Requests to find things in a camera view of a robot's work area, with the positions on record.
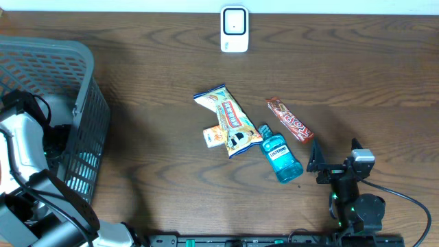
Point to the blue mouthwash bottle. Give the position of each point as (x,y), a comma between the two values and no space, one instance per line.
(275,148)

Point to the yellow snack bag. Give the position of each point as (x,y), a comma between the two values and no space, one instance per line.
(237,131)

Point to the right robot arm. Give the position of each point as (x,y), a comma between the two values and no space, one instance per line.
(359,215)

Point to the small orange snack packet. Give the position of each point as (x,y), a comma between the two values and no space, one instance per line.
(214,136)

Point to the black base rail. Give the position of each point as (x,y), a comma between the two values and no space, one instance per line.
(297,239)

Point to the white barcode scanner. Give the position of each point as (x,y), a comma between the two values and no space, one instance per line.
(234,29)

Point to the red chocolate bar wrapper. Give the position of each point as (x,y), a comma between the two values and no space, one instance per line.
(289,120)

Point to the grey plastic shopping basket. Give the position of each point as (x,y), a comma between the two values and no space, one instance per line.
(60,73)

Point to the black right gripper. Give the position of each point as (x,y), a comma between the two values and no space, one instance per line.
(332,171)

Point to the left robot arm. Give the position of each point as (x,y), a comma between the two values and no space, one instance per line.
(37,208)

